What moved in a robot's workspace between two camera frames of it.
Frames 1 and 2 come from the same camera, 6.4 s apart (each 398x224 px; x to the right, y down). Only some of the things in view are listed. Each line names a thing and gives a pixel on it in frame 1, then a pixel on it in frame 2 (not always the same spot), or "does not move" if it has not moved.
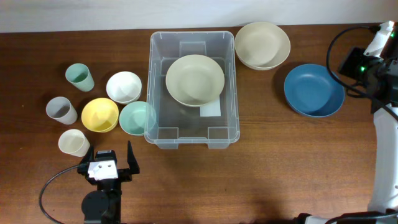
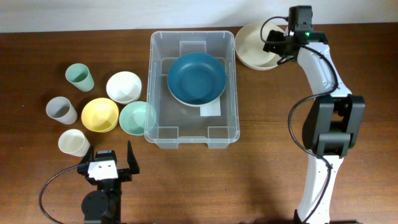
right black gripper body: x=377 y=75 to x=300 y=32
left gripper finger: x=89 y=157 does not move
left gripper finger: x=132 y=160 does not move
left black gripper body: x=102 y=182 does not move
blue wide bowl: x=312 y=90 to x=196 y=78
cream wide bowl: x=262 y=45 does not move
